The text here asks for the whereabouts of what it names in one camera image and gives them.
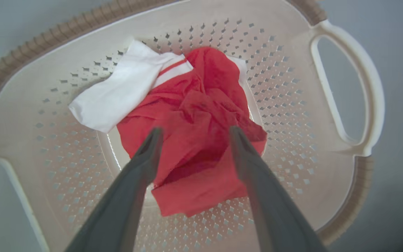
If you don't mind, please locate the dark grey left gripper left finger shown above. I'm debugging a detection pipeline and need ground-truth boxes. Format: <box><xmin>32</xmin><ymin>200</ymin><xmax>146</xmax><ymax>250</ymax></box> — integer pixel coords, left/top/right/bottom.
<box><xmin>65</xmin><ymin>128</ymin><xmax>163</xmax><ymax>252</ymax></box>

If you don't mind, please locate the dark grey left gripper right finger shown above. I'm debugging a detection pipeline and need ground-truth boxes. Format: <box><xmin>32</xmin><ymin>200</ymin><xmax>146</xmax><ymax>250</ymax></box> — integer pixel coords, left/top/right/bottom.
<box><xmin>229</xmin><ymin>126</ymin><xmax>328</xmax><ymax>252</ymax></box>

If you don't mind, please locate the red and white garment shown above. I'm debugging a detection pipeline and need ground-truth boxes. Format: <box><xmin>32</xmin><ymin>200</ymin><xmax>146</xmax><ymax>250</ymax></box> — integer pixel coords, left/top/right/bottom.
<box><xmin>69</xmin><ymin>40</ymin><xmax>268</xmax><ymax>217</ymax></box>

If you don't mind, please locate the cream perforated laundry basket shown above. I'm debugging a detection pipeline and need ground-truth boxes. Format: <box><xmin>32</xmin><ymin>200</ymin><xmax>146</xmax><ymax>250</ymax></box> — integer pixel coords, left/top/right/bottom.
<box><xmin>0</xmin><ymin>0</ymin><xmax>386</xmax><ymax>252</ymax></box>

